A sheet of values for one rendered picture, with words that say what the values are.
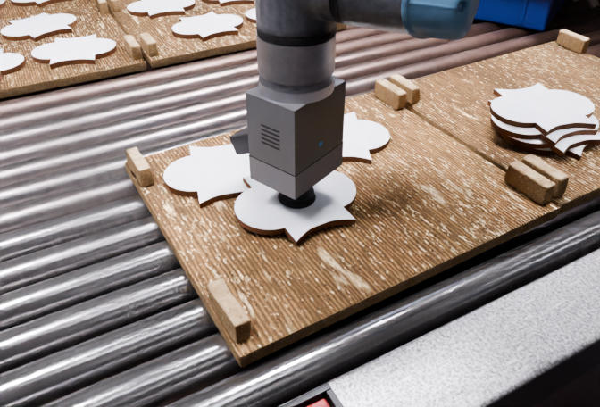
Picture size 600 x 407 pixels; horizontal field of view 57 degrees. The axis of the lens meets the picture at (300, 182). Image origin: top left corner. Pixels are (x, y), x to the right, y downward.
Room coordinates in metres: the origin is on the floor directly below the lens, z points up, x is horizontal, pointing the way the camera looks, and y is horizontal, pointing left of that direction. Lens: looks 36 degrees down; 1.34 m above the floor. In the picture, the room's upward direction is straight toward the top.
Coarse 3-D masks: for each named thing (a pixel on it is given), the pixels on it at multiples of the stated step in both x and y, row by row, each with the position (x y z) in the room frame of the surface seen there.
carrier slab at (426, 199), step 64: (384, 192) 0.53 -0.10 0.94; (448, 192) 0.53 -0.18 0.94; (512, 192) 0.53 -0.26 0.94; (192, 256) 0.42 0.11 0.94; (256, 256) 0.42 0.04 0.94; (320, 256) 0.42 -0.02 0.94; (384, 256) 0.42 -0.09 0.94; (448, 256) 0.42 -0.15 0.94; (256, 320) 0.34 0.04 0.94; (320, 320) 0.34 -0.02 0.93
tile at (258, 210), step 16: (336, 176) 0.55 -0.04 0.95; (256, 192) 0.51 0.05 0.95; (272, 192) 0.51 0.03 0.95; (320, 192) 0.51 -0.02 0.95; (336, 192) 0.51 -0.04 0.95; (352, 192) 0.51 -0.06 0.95; (240, 208) 0.48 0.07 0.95; (256, 208) 0.48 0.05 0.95; (272, 208) 0.48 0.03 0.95; (288, 208) 0.48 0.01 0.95; (304, 208) 0.48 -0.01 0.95; (320, 208) 0.48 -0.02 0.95; (336, 208) 0.48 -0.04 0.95; (240, 224) 0.46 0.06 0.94; (256, 224) 0.45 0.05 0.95; (272, 224) 0.45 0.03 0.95; (288, 224) 0.46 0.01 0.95; (304, 224) 0.46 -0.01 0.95; (320, 224) 0.46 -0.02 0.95; (336, 224) 0.47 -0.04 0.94; (352, 224) 0.47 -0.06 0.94
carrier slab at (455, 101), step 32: (480, 64) 0.90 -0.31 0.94; (512, 64) 0.90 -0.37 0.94; (544, 64) 0.90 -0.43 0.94; (576, 64) 0.90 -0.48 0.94; (448, 96) 0.78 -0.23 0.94; (480, 96) 0.78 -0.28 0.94; (448, 128) 0.68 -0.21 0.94; (480, 128) 0.68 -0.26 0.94; (512, 160) 0.60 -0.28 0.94; (544, 160) 0.60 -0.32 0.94; (576, 160) 0.60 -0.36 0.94; (576, 192) 0.53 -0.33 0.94
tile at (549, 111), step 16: (512, 96) 0.71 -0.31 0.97; (528, 96) 0.71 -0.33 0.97; (544, 96) 0.71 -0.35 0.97; (560, 96) 0.71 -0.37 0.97; (576, 96) 0.71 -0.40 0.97; (496, 112) 0.67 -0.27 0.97; (512, 112) 0.67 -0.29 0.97; (528, 112) 0.67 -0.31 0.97; (544, 112) 0.67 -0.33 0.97; (560, 112) 0.67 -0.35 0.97; (576, 112) 0.67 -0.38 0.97; (592, 112) 0.67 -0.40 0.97; (544, 128) 0.63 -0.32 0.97; (560, 128) 0.64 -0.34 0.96; (592, 128) 0.64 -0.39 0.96
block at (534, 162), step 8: (528, 160) 0.56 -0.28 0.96; (536, 160) 0.56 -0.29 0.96; (536, 168) 0.55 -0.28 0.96; (544, 168) 0.54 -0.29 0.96; (552, 168) 0.54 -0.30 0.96; (544, 176) 0.54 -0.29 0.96; (552, 176) 0.53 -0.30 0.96; (560, 176) 0.53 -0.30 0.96; (560, 184) 0.52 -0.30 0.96; (560, 192) 0.52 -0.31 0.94
